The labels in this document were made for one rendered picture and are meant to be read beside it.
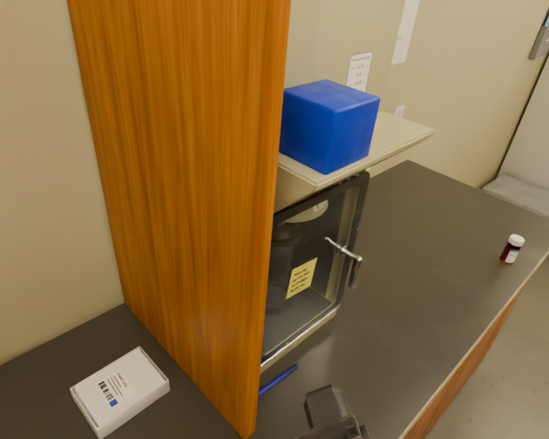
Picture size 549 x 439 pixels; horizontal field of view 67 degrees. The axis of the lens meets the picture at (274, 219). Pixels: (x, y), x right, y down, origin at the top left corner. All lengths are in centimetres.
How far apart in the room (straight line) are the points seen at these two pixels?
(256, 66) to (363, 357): 80
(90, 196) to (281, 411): 63
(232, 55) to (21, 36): 48
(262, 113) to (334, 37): 24
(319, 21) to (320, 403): 50
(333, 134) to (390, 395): 67
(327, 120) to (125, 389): 69
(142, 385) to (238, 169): 59
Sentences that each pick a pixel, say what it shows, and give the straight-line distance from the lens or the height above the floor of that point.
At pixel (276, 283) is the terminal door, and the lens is 80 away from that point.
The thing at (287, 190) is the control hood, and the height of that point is 148.
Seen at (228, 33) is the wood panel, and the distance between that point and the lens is 48.
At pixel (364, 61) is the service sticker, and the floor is 161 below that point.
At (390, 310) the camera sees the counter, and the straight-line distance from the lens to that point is 121.
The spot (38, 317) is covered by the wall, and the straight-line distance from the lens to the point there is 114.
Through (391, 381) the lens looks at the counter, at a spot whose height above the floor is 94.
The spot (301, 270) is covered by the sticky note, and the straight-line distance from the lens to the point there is 84.
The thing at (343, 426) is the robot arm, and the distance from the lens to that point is 46.
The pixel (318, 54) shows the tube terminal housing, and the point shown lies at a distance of 64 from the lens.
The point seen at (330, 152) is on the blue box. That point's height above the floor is 154.
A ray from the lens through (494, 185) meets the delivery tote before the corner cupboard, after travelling 355.
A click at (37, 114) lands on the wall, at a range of 91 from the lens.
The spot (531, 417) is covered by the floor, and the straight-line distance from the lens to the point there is 246.
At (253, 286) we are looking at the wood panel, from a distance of 59.
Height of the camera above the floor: 177
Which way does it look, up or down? 34 degrees down
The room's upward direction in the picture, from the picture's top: 5 degrees clockwise
